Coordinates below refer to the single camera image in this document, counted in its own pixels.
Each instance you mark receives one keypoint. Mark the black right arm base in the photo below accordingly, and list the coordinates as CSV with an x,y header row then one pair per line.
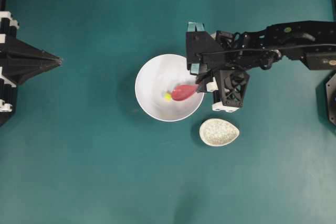
x,y
325,95

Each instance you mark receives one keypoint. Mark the speckled egg-shaped spoon rest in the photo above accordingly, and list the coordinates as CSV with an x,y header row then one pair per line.
x,y
218,132

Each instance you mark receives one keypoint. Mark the white round bowl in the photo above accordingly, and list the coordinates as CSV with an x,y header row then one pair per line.
x,y
162,74

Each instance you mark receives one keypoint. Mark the pink ceramic spoon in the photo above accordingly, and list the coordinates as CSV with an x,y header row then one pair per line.
x,y
183,92

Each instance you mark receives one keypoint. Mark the yellow hexagonal prism block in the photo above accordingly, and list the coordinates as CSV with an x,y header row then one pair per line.
x,y
167,96

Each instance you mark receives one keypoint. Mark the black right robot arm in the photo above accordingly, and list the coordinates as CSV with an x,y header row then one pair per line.
x,y
311,42

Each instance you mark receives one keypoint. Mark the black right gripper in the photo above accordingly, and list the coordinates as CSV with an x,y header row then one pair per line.
x,y
237,51

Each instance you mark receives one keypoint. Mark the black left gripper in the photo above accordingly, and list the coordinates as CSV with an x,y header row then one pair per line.
x,y
16,72

